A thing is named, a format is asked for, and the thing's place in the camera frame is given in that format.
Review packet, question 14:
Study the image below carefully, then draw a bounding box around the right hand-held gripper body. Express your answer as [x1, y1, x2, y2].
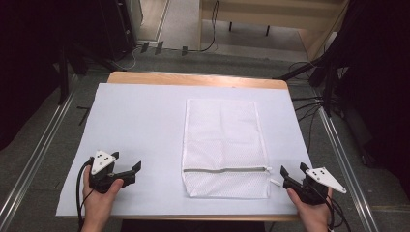
[282, 166, 348, 206]

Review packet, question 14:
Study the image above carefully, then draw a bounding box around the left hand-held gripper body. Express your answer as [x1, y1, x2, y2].
[88, 150, 136, 194]

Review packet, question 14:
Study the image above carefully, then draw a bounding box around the white mesh laundry bag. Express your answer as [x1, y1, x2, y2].
[181, 98, 282, 200]

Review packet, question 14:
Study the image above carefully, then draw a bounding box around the person's right hand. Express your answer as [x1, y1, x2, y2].
[286, 188, 334, 228]

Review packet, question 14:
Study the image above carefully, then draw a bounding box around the person's left hand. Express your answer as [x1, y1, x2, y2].
[81, 165, 125, 228]

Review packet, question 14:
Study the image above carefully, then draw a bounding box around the white table sheet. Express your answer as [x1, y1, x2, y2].
[55, 82, 313, 218]

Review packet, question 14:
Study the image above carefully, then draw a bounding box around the black metal stand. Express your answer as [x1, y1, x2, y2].
[273, 52, 341, 118]
[57, 40, 125, 106]

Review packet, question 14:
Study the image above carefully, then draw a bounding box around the wooden table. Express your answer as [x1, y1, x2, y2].
[60, 71, 302, 223]

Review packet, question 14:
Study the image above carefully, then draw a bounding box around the black curtain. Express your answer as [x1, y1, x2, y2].
[0, 0, 107, 152]
[335, 0, 410, 194]

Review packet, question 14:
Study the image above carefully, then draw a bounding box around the wooden platform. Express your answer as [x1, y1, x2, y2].
[198, 0, 352, 61]

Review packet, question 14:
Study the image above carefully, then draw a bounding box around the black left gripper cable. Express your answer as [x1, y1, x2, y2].
[75, 157, 96, 232]

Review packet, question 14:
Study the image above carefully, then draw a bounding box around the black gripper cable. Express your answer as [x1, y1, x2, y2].
[325, 192, 353, 232]
[75, 157, 96, 232]

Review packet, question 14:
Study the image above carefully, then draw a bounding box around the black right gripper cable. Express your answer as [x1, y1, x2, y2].
[325, 192, 353, 232]

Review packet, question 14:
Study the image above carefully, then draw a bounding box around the metal floor rail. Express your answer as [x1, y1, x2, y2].
[0, 91, 77, 227]
[317, 104, 381, 232]

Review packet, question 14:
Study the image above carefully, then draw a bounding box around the bundle of black floor cables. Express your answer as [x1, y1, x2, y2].
[287, 60, 330, 153]

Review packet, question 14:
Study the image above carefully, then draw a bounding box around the white floor cable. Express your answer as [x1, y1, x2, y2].
[110, 44, 143, 72]

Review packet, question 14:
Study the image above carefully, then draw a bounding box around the black hanging cable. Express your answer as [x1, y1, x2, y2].
[188, 0, 220, 54]

